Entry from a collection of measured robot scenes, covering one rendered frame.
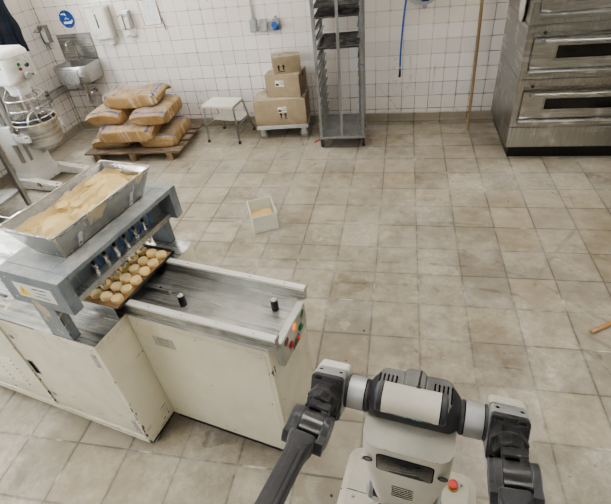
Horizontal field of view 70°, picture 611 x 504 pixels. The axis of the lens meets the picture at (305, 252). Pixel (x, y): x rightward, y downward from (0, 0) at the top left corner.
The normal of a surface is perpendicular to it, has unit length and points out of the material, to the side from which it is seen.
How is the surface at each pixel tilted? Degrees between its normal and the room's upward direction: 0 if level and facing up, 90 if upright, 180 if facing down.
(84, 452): 0
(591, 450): 0
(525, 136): 89
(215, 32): 90
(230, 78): 90
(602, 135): 92
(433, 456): 0
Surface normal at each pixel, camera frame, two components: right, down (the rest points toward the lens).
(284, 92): -0.24, 0.66
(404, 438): -0.10, -0.78
